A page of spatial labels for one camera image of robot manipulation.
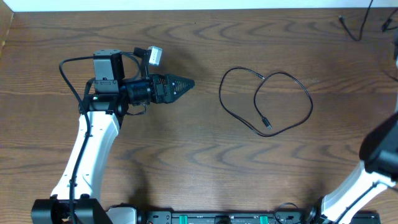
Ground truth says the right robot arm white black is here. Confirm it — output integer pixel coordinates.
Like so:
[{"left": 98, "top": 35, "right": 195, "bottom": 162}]
[{"left": 305, "top": 113, "right": 397, "bottom": 223}]

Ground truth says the black USB cable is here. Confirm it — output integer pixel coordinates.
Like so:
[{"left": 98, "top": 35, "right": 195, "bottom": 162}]
[
  {"left": 218, "top": 67, "right": 314, "bottom": 138},
  {"left": 338, "top": 0, "right": 398, "bottom": 42}
]

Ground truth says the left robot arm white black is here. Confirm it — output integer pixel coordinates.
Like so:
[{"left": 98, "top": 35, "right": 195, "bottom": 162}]
[{"left": 31, "top": 46, "right": 195, "bottom": 223}]

